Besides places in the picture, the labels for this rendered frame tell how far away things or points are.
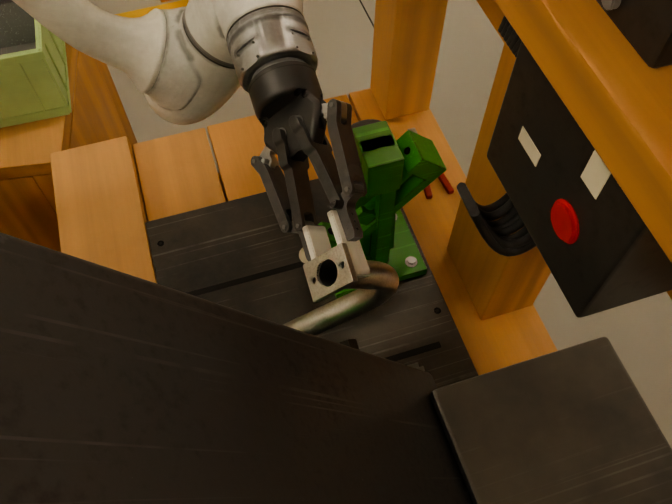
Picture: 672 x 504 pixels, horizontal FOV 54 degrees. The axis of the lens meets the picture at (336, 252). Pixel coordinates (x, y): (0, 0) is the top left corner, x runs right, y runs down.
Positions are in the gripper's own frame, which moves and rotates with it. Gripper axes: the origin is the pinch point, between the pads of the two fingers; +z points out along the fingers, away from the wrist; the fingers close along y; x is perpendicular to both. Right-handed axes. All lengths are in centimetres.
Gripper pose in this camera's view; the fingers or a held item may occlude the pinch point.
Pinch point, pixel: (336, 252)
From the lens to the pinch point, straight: 65.3
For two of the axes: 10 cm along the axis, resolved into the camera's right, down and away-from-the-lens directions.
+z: 2.9, 9.2, -2.5
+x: 6.3, 0.1, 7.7
